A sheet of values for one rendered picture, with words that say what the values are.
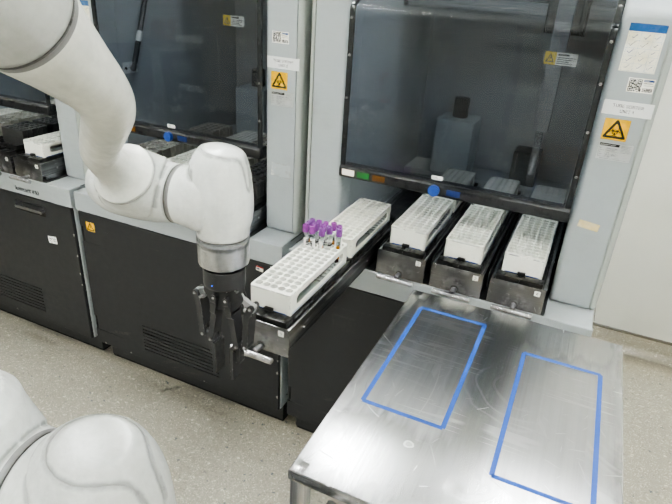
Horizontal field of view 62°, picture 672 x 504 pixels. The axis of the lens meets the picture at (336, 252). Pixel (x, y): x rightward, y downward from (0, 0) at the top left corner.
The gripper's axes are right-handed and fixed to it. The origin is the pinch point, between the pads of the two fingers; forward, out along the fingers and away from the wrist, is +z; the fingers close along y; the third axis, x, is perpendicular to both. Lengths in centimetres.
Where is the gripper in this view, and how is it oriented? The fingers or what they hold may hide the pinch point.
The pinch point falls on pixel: (227, 357)
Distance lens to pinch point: 111.7
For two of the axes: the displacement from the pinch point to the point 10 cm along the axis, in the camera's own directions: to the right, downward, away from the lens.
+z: -0.6, 9.0, 4.4
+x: -4.2, 3.7, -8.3
